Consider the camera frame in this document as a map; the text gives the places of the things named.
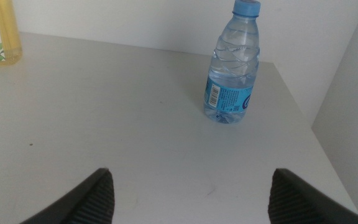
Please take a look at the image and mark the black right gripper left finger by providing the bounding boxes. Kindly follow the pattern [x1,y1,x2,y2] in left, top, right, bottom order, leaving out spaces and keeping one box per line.
[19,167,116,224]

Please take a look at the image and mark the yellow tea bottle green label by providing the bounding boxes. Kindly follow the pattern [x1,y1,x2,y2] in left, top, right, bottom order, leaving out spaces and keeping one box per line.
[0,0,24,67]

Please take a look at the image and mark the clear water bottle blue cap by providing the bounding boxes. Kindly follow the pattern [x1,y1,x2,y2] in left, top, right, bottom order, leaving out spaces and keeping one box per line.
[203,0,262,124]

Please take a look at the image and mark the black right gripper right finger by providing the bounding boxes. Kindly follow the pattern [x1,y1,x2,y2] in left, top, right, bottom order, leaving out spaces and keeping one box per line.
[267,168,358,224]

